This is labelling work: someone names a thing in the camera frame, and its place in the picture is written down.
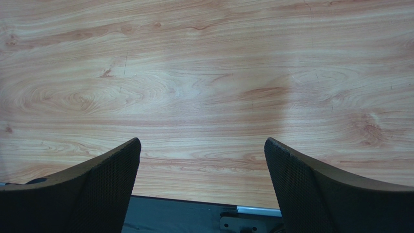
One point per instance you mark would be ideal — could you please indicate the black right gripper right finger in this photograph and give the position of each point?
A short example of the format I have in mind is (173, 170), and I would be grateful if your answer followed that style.
(315, 197)

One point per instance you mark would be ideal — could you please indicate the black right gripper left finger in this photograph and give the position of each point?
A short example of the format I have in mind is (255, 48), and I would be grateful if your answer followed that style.
(91, 197)

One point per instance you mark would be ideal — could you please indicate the aluminium frame rail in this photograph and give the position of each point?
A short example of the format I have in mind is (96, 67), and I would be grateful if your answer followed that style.
(246, 219)

